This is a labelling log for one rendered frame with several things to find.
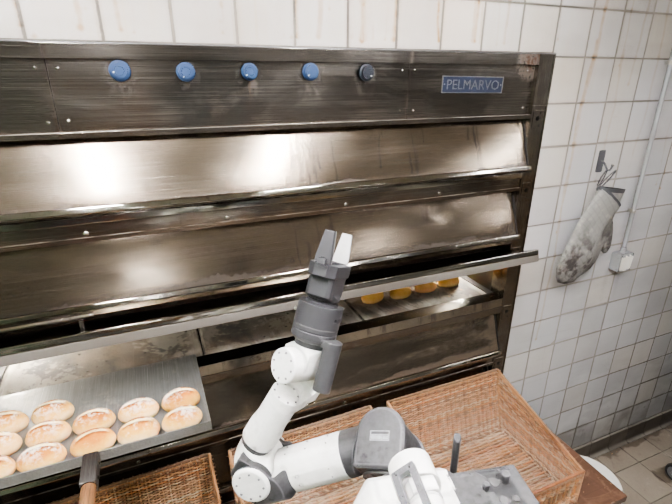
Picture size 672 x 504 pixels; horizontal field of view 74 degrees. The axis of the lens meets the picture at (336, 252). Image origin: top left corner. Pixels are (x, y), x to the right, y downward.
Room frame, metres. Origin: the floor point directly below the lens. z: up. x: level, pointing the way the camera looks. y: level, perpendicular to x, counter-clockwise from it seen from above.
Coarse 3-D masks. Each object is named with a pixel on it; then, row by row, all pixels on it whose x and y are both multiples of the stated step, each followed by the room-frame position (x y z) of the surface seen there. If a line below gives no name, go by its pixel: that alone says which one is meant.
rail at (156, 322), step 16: (496, 256) 1.44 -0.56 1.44; (512, 256) 1.45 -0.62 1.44; (528, 256) 1.48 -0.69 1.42; (416, 272) 1.30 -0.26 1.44; (432, 272) 1.32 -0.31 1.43; (352, 288) 1.21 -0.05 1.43; (240, 304) 1.08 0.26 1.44; (256, 304) 1.10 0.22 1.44; (272, 304) 1.11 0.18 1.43; (144, 320) 1.00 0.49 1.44; (160, 320) 1.00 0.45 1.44; (176, 320) 1.01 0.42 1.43; (64, 336) 0.92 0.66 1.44; (80, 336) 0.93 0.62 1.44; (96, 336) 0.94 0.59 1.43; (0, 352) 0.87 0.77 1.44; (16, 352) 0.88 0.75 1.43
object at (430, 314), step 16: (448, 304) 1.57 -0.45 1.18; (464, 304) 1.57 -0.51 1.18; (480, 304) 1.59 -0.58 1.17; (496, 304) 1.62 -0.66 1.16; (368, 320) 1.45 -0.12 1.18; (384, 320) 1.45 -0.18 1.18; (400, 320) 1.45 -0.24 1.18; (416, 320) 1.47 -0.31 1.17; (432, 320) 1.50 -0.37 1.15; (352, 336) 1.37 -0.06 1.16; (368, 336) 1.39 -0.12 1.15; (224, 352) 1.24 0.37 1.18; (240, 352) 1.24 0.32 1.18; (256, 352) 1.24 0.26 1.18; (272, 352) 1.25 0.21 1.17; (208, 368) 1.17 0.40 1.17; (224, 368) 1.19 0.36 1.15
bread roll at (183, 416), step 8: (176, 408) 0.91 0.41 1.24; (184, 408) 0.91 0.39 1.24; (192, 408) 0.92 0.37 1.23; (168, 416) 0.89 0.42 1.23; (176, 416) 0.89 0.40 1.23; (184, 416) 0.89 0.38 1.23; (192, 416) 0.90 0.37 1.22; (200, 416) 0.92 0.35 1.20; (168, 424) 0.88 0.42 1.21; (176, 424) 0.88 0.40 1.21; (184, 424) 0.88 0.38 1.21; (192, 424) 0.89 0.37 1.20
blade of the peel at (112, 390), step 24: (168, 360) 1.19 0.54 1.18; (192, 360) 1.19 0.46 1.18; (72, 384) 1.07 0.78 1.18; (96, 384) 1.07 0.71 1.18; (120, 384) 1.07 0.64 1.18; (144, 384) 1.07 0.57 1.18; (168, 384) 1.07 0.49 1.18; (192, 384) 1.07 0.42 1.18; (0, 408) 0.97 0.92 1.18; (24, 408) 0.97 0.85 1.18; (24, 432) 0.88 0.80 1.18; (72, 432) 0.88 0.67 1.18; (168, 432) 0.86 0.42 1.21; (192, 432) 0.88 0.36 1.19; (72, 456) 0.81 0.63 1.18; (0, 480) 0.72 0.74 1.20; (24, 480) 0.74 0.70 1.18
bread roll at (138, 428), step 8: (144, 416) 0.88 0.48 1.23; (128, 424) 0.86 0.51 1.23; (136, 424) 0.86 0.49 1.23; (144, 424) 0.86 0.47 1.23; (152, 424) 0.87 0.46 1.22; (120, 432) 0.85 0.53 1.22; (128, 432) 0.84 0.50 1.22; (136, 432) 0.84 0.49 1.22; (144, 432) 0.85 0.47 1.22; (152, 432) 0.86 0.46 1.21; (120, 440) 0.84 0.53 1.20; (128, 440) 0.83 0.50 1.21; (136, 440) 0.84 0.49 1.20
